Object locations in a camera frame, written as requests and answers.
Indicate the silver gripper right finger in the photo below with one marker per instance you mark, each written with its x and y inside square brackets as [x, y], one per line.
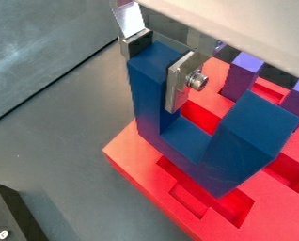
[183, 78]

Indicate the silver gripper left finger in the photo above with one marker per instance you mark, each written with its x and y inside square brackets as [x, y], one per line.
[135, 36]

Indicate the blue U-shaped block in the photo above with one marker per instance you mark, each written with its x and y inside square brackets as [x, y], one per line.
[217, 159]

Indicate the purple U-shaped block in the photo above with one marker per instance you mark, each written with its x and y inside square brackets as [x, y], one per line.
[251, 74]

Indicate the black angle bracket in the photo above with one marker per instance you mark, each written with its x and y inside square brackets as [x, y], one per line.
[17, 224]

